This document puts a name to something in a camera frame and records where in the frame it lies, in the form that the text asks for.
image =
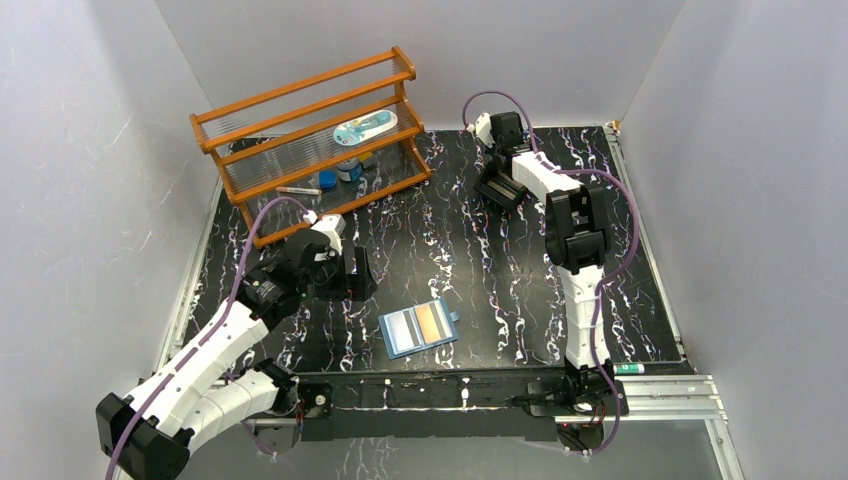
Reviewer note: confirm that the orange wooden shelf rack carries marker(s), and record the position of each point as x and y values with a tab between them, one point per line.
283	137

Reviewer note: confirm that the small blue lidded jar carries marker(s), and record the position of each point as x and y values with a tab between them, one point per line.
349	170

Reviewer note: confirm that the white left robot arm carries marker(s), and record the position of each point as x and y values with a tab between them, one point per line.
152	431

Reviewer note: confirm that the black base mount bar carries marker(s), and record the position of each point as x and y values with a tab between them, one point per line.
459	403

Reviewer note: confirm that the orange credit card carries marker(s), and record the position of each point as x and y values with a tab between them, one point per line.
434	323

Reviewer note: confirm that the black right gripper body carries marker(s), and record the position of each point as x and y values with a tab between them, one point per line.
496	149

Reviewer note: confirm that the black card tray box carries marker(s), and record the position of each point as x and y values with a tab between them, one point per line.
494	185

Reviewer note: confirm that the white orange marker pen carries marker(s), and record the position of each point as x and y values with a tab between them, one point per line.
299	191

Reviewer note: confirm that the blue card holder wallet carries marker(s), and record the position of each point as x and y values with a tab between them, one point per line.
454	315

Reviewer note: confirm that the white blue packaged item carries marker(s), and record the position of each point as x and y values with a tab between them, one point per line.
364	128

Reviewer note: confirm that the blue small box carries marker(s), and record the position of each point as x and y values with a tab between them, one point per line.
327	180

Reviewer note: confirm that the green white marker pen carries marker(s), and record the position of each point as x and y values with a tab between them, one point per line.
629	369

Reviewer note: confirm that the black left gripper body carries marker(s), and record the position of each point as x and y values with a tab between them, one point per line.
361	283

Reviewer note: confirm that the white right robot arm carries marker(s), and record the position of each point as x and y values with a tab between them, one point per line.
576	241

